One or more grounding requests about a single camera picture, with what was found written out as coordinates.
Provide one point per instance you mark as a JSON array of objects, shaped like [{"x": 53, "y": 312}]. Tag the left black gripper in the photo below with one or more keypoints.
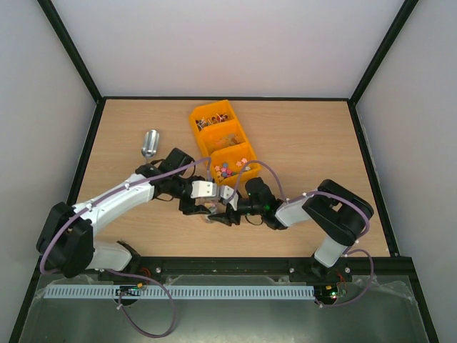
[{"x": 191, "y": 208}]

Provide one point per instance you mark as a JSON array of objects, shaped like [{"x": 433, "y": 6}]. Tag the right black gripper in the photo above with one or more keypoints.
[{"x": 232, "y": 213}]

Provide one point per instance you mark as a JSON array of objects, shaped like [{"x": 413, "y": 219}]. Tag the clear glass jar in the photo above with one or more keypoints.
[{"x": 214, "y": 207}]

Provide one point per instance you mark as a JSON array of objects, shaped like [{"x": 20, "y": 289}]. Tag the yellow bin with star candies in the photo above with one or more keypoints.
[{"x": 227, "y": 163}]

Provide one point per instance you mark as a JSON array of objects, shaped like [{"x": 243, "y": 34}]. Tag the metal scoop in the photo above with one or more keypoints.
[{"x": 150, "y": 144}]

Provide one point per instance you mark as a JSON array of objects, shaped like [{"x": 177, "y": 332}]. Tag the yellow bin with lollipops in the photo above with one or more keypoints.
[{"x": 212, "y": 121}]

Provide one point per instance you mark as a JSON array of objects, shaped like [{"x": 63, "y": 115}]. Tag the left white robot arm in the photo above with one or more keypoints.
[{"x": 68, "y": 242}]

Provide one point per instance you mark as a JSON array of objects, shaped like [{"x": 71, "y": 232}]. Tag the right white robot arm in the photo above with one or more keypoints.
[{"x": 341, "y": 214}]

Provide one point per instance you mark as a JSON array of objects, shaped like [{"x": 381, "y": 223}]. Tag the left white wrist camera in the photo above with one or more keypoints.
[{"x": 204, "y": 189}]

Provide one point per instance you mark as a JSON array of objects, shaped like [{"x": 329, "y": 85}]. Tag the grey slotted cable duct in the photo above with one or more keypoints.
[{"x": 79, "y": 291}]

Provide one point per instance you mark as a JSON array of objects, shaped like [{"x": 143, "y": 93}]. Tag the black mounting rail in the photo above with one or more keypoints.
[{"x": 301, "y": 269}]

